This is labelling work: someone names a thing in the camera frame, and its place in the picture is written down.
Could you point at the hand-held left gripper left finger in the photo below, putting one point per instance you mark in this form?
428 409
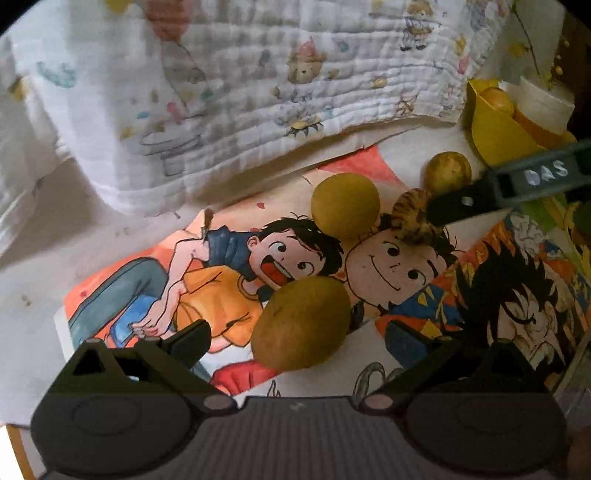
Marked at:
194 340

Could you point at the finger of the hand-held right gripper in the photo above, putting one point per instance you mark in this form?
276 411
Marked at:
508 187

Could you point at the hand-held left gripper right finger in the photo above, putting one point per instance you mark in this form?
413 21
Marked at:
406 342

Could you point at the small striped brown nut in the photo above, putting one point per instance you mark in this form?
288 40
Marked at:
413 221

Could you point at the brown oval fruit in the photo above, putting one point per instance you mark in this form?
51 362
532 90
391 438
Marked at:
300 323

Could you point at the grey metal tray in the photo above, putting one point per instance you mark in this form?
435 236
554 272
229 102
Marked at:
575 383

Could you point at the yellow plastic bowl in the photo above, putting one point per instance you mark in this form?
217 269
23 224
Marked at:
498 138

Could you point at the two boys cartoon poster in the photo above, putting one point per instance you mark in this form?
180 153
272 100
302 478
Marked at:
221 286

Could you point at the green pear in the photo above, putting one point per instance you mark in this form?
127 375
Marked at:
448 171

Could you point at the small yellow fruit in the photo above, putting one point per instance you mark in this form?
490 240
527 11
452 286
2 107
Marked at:
497 100

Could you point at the white and orange jar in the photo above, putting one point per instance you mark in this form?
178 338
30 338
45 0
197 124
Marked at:
545 105

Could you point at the spiky-haired figure cartoon poster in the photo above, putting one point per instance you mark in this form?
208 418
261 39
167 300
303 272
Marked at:
508 286

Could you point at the colourful hanging ornament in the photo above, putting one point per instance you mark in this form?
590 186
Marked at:
558 69

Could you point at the yellow round fruit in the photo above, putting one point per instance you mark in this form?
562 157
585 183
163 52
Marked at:
345 205

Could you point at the white printed blanket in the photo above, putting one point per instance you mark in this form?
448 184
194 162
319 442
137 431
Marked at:
258 92
23 161

